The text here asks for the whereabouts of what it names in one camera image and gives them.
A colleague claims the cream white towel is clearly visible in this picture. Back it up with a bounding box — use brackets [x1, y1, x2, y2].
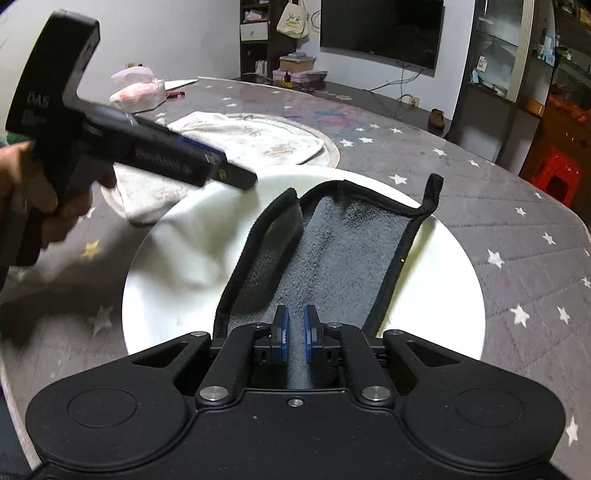
[102, 111, 324, 225]

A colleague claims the grey star print tablecloth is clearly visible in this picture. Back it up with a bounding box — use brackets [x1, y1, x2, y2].
[0, 76, 591, 480]

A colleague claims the glass display cabinet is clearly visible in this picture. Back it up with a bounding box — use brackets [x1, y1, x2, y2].
[445, 0, 557, 167]

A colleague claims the cream tote bag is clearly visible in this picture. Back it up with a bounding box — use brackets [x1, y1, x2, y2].
[276, 0, 309, 39]

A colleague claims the bag of oranges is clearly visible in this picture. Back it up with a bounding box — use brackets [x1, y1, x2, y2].
[547, 90, 591, 121]

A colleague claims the dark shelf unit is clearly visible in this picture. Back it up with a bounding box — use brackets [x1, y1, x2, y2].
[239, 0, 280, 79]

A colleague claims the black wall television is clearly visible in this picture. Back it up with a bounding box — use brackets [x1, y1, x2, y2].
[320, 0, 445, 71]

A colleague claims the stack of cardboard boxes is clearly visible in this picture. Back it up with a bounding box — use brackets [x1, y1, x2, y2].
[272, 53, 328, 90]

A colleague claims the pink tissue pack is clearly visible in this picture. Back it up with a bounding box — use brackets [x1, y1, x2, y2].
[110, 66, 166, 112]

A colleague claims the person's left hand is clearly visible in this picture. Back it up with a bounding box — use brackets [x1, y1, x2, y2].
[0, 141, 117, 246]

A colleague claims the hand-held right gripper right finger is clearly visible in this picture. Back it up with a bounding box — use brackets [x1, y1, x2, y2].
[304, 304, 462, 409]

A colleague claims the round cream rimmed mat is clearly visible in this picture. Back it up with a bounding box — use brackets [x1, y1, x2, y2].
[198, 110, 341, 169]

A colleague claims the brown wooden cabinet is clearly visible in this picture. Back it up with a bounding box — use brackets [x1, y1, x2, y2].
[519, 0, 591, 185]

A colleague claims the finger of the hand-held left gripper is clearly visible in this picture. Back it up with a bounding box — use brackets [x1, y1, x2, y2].
[139, 115, 228, 163]
[205, 159, 259, 191]

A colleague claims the grey yellow cleaning cloth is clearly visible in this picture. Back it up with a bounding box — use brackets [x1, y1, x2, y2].
[213, 174, 444, 391]

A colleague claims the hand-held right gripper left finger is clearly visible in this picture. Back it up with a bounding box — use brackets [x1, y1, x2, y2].
[129, 305, 291, 411]

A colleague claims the white round plate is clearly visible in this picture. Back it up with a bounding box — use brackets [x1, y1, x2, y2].
[122, 166, 485, 365]

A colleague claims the red plastic stool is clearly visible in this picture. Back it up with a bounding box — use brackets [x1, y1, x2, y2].
[530, 147, 583, 206]

